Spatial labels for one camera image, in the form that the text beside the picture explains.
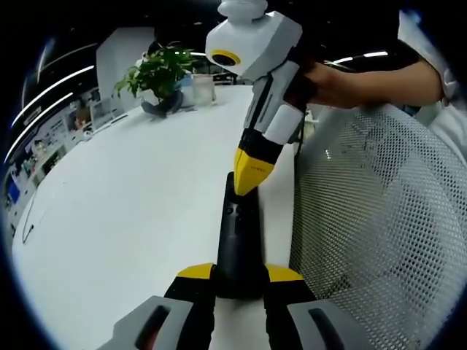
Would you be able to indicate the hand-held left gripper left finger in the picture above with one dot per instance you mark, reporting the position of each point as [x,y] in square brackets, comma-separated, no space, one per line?
[189,299]

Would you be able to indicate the blue box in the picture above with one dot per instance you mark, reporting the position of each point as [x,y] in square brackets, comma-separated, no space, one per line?
[12,189]

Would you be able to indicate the green potted plant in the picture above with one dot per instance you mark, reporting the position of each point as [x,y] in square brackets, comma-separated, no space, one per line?
[160,69]

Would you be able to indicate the person's right hand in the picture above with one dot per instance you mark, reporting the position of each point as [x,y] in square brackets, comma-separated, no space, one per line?
[335,87]

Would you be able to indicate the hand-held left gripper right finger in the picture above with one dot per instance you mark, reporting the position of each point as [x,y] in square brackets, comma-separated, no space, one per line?
[288,302]

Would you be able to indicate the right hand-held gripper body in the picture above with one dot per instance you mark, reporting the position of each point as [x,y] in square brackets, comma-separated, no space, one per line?
[255,40]

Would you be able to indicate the white mesh chair back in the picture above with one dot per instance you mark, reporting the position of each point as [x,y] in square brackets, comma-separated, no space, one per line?
[383,226]

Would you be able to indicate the black remote control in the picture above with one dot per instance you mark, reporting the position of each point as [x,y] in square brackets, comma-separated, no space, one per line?
[237,248]

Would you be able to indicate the clear plastic container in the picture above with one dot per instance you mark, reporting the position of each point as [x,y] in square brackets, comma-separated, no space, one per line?
[203,89]

